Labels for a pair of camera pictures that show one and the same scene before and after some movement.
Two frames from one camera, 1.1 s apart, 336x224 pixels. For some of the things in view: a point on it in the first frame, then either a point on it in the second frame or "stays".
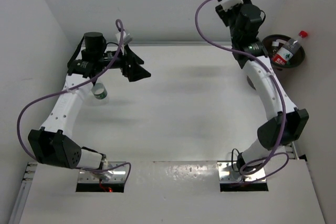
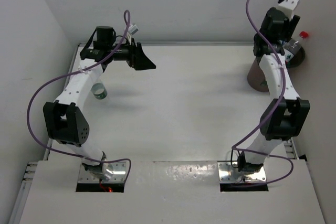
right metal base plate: [229, 172] stays
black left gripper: [134, 71] to [136, 58]
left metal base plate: [118, 176] stays
